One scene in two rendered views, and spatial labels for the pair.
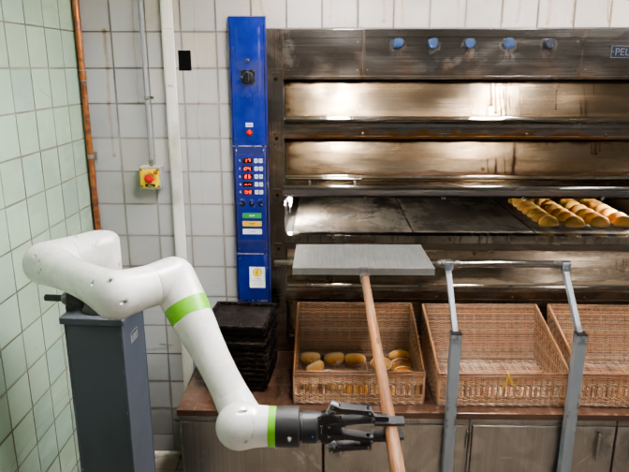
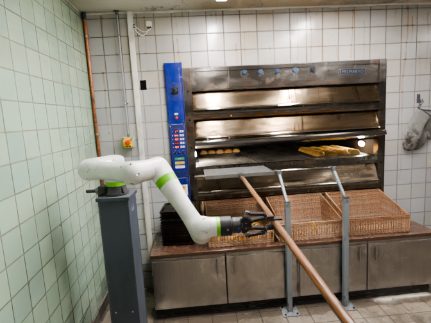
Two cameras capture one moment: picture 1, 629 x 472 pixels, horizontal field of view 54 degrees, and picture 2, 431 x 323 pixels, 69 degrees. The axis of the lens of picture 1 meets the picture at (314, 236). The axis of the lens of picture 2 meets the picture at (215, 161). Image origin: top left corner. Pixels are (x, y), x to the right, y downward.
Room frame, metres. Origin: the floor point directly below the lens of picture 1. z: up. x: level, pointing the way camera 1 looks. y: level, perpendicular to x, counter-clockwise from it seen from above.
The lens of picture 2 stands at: (-0.14, 0.22, 1.66)
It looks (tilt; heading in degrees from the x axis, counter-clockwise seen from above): 8 degrees down; 355
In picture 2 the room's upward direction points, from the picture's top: 3 degrees counter-clockwise
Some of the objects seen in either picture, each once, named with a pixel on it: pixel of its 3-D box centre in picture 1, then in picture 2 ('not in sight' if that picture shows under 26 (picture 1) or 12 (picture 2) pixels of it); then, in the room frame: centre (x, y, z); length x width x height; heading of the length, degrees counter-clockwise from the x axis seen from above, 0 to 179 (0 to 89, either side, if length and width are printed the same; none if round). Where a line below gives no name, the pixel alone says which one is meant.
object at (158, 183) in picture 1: (152, 176); (128, 142); (2.78, 0.74, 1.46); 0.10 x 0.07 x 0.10; 89
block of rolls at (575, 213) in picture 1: (566, 209); (327, 150); (3.21, -1.35, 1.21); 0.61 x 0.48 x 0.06; 179
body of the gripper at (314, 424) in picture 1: (321, 426); (241, 224); (1.26, -0.02, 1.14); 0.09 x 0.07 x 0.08; 89
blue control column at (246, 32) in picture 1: (270, 211); (183, 165); (3.74, 0.27, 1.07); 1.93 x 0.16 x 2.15; 179
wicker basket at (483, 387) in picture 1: (490, 351); (301, 215); (2.52, -0.78, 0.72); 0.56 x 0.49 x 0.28; 90
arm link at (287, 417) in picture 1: (289, 425); (226, 225); (1.26, 0.06, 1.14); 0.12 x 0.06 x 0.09; 179
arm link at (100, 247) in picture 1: (95, 261); (112, 170); (1.84, 0.69, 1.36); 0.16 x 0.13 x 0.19; 136
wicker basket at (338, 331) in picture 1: (356, 349); (236, 220); (2.53, -0.19, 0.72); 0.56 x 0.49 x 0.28; 89
